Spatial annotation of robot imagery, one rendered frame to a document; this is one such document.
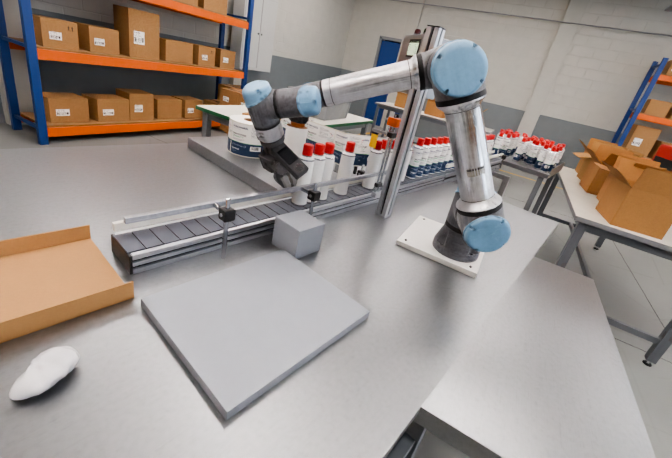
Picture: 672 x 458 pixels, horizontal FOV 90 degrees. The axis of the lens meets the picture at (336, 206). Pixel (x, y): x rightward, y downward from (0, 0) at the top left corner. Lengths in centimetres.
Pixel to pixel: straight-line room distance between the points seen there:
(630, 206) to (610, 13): 670
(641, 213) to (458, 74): 200
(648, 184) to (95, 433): 260
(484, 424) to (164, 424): 51
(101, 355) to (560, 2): 894
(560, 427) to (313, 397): 45
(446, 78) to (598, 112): 811
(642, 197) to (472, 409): 209
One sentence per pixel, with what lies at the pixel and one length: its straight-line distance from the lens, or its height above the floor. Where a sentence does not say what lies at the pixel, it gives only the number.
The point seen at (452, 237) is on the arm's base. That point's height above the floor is 91.
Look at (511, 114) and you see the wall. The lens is 881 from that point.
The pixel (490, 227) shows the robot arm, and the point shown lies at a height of 103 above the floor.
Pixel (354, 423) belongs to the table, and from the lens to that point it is 63.
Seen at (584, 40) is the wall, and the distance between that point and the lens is 892.
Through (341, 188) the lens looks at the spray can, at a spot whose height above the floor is 91.
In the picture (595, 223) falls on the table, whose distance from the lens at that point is 258.
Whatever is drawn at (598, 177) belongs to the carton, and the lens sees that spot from 346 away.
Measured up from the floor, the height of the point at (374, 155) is 103.
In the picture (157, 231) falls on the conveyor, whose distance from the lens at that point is 92.
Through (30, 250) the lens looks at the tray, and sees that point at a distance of 99.
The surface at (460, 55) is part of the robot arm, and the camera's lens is 83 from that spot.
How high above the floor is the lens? 134
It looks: 23 degrees down
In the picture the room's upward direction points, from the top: 13 degrees clockwise
